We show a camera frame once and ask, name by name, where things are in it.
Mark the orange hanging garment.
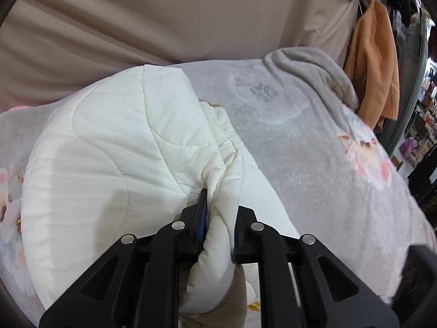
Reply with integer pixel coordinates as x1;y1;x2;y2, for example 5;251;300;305
344;0;400;130

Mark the cream quilted jacket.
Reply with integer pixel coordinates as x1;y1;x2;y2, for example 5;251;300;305
21;66;298;327

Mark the grey floral fleece blanket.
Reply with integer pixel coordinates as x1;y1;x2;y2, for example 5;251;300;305
1;48;436;323

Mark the beige curtain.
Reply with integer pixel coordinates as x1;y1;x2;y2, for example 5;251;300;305
1;0;358;111

